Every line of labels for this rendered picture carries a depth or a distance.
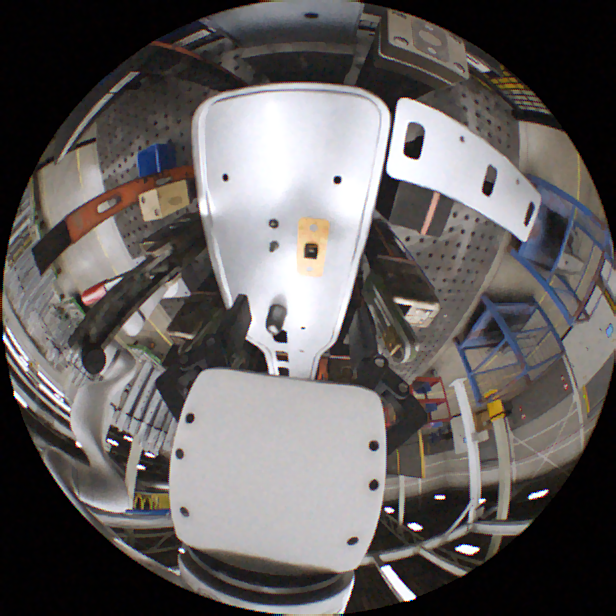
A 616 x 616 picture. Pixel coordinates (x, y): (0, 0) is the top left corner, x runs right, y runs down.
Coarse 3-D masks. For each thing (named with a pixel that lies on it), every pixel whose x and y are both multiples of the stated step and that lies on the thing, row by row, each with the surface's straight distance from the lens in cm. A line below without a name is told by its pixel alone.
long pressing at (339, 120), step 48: (240, 96) 25; (288, 96) 23; (336, 96) 23; (192, 144) 27; (240, 144) 24; (288, 144) 22; (336, 144) 21; (384, 144) 23; (240, 192) 24; (288, 192) 22; (336, 192) 22; (240, 240) 26; (288, 240) 24; (336, 240) 23; (240, 288) 31; (288, 288) 28; (336, 288) 27; (288, 336) 37; (336, 336) 36
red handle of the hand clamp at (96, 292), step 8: (160, 264) 26; (168, 264) 27; (152, 272) 27; (160, 272) 27; (104, 280) 31; (112, 280) 30; (88, 288) 33; (96, 288) 31; (104, 288) 30; (88, 296) 33; (96, 296) 32; (88, 304) 34
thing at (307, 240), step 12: (300, 228) 22; (324, 228) 22; (300, 240) 23; (312, 240) 23; (324, 240) 23; (300, 252) 24; (312, 252) 24; (324, 252) 24; (300, 264) 25; (312, 264) 24; (312, 276) 26
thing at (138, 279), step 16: (160, 256) 25; (128, 272) 25; (144, 272) 24; (176, 272) 27; (112, 288) 24; (128, 288) 24; (144, 288) 26; (96, 304) 24; (112, 304) 23; (128, 304) 25; (96, 320) 23; (112, 320) 24; (80, 336) 23; (96, 336) 24; (112, 336) 24; (80, 352) 24; (96, 352) 21; (96, 368) 21
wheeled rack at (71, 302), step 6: (78, 294) 640; (66, 300) 760; (72, 300) 637; (66, 306) 627; (72, 306) 707; (78, 306) 631; (78, 312) 646; (60, 318) 624; (54, 324) 624; (66, 330) 812; (48, 336) 626; (66, 342) 815; (60, 354) 631; (72, 354) 637; (66, 360) 635; (66, 366) 640
